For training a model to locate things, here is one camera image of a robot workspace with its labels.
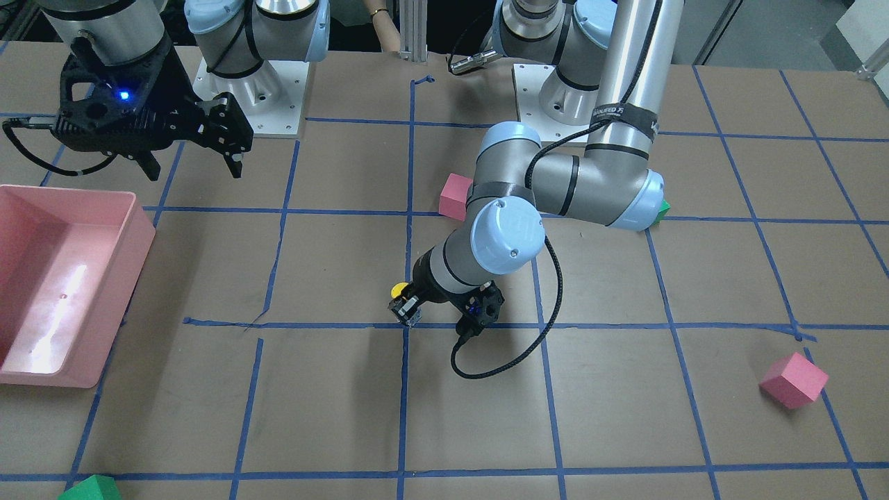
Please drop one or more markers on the aluminium profile post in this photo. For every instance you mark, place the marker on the aluminium profile post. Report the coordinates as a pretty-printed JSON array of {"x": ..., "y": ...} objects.
[{"x": 412, "y": 16}]

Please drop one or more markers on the pink cube, centre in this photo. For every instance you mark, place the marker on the pink cube, centre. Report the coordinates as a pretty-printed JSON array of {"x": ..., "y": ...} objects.
[{"x": 453, "y": 197}]

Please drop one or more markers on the silver cable connector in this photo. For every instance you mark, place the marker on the silver cable connector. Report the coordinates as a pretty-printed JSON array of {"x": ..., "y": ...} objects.
[{"x": 473, "y": 62}]

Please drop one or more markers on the metal base plate, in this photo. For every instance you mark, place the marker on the metal base plate,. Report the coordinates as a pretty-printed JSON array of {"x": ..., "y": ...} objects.
[
  {"x": 272, "y": 98},
  {"x": 542, "y": 97}
]

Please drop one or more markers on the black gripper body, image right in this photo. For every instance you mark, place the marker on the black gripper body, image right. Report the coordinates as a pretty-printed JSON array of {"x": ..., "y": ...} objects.
[{"x": 428, "y": 289}]

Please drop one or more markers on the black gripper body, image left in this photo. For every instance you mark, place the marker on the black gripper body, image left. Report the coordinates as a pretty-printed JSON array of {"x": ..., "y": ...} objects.
[{"x": 182, "y": 102}]

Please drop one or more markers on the silver robot arm, image right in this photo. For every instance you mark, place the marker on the silver robot arm, image right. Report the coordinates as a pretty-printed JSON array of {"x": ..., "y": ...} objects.
[{"x": 611, "y": 60}]

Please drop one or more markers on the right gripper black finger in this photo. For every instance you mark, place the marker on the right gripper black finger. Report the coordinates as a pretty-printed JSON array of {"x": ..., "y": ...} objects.
[
  {"x": 150, "y": 166},
  {"x": 234, "y": 163}
]

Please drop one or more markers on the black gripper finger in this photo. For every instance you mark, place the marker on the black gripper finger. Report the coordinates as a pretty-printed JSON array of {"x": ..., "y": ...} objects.
[{"x": 407, "y": 310}]

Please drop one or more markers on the person forearm with bracelet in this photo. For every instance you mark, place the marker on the person forearm with bracelet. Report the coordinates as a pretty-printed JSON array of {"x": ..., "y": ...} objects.
[{"x": 387, "y": 33}]

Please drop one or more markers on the pink cube, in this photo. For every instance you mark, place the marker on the pink cube,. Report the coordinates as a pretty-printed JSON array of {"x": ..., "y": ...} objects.
[
  {"x": 453, "y": 197},
  {"x": 794, "y": 381}
]

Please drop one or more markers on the green cube, bottom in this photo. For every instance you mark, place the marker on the green cube, bottom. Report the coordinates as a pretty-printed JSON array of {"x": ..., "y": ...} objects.
[{"x": 95, "y": 487}]

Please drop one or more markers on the yellow push button switch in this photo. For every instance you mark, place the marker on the yellow push button switch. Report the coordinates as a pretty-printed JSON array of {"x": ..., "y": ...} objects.
[{"x": 403, "y": 290}]

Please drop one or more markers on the pink plastic bin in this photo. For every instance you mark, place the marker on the pink plastic bin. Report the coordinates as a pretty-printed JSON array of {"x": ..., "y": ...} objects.
[{"x": 70, "y": 260}]

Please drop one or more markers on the green cube, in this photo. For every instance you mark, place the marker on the green cube,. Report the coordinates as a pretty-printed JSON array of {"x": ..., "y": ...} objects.
[
  {"x": 662, "y": 212},
  {"x": 95, "y": 487}
]

